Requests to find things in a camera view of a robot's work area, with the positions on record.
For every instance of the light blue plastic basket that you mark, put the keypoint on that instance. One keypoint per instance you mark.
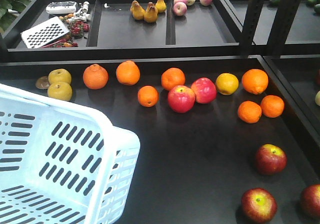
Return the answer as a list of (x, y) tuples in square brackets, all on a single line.
[(61, 163)]

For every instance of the pink red apple left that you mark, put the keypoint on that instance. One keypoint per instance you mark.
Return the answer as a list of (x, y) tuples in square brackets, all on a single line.
[(181, 99)]

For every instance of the pink red apple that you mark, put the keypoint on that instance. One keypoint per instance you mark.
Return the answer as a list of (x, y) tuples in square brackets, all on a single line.
[(205, 90), (181, 99)]

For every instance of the pink red apple right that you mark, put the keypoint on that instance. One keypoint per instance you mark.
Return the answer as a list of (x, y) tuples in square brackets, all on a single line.
[(205, 90)]

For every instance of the yellow orange citrus fruit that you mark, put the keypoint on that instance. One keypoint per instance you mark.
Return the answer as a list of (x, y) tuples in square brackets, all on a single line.
[(227, 83)]

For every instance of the small orange lower left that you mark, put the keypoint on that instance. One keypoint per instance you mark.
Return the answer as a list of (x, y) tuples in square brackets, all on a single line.
[(249, 112)]

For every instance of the small orange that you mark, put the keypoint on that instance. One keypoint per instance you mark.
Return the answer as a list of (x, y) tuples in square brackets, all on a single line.
[(249, 112), (272, 106)]

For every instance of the large orange right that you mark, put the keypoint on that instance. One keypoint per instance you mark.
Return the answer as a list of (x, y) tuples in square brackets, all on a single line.
[(255, 81)]

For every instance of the small orange lower right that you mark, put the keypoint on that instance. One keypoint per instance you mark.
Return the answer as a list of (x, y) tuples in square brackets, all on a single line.
[(272, 106)]

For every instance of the dark red apple upper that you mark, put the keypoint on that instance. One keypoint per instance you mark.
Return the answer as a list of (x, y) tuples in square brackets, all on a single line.
[(270, 160)]

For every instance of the dark red apple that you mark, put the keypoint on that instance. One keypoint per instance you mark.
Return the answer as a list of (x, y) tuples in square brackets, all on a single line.
[(270, 160), (259, 205)]

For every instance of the dark red apple lower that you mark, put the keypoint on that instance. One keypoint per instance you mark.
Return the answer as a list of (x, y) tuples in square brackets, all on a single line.
[(259, 205)]

